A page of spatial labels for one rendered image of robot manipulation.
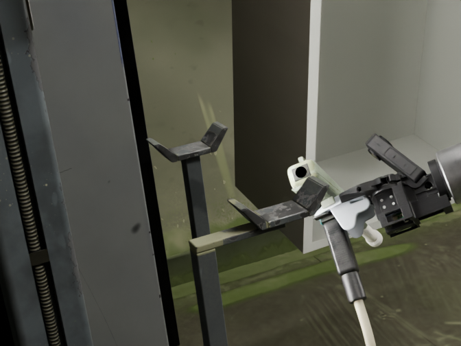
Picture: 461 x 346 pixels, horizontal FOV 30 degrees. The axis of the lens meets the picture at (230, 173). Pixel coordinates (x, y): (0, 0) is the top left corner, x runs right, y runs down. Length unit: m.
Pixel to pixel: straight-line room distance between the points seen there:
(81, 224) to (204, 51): 1.87
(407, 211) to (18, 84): 0.84
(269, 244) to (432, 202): 1.59
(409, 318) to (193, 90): 1.07
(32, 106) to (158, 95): 2.30
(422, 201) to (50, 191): 0.82
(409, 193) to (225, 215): 1.54
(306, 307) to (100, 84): 1.60
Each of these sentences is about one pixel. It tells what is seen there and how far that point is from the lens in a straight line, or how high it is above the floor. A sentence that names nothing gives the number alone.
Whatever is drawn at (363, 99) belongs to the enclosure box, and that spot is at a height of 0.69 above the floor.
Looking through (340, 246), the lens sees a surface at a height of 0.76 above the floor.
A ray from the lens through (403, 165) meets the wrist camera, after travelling 1.42.
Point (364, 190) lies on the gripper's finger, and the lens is 1.39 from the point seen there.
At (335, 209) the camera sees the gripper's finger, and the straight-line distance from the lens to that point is 1.41.
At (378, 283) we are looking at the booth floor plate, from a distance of 2.79.
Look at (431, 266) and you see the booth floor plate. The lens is 2.89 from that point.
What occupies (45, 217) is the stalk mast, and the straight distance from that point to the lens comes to 0.70.
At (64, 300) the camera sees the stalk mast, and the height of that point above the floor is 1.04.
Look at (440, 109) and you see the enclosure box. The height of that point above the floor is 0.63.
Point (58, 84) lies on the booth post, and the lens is 1.19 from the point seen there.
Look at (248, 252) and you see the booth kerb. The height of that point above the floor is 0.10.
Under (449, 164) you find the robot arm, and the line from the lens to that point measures 1.38.
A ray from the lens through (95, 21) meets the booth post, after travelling 1.19.
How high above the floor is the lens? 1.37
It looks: 20 degrees down
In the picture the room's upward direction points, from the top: 7 degrees counter-clockwise
